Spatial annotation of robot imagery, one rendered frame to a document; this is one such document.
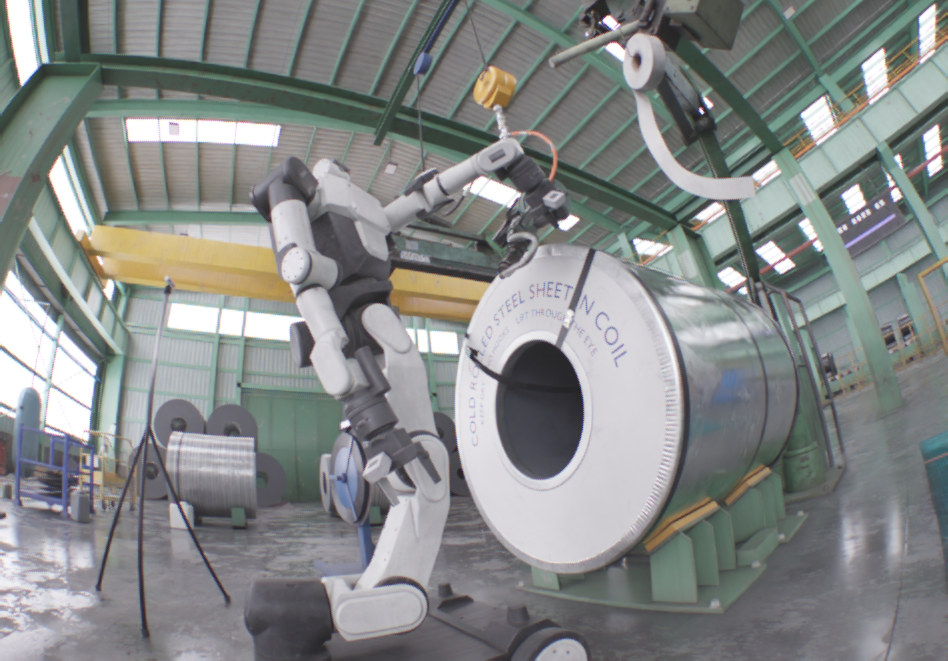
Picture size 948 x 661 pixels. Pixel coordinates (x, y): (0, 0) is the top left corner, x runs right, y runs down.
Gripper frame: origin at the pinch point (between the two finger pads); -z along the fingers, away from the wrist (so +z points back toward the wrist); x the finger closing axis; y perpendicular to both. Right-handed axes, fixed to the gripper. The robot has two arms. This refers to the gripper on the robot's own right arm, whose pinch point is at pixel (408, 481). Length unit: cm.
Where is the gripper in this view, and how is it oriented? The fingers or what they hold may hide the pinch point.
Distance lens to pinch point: 78.2
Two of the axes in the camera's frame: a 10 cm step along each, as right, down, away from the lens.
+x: 7.8, -5.9, -1.9
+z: -5.3, -7.9, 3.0
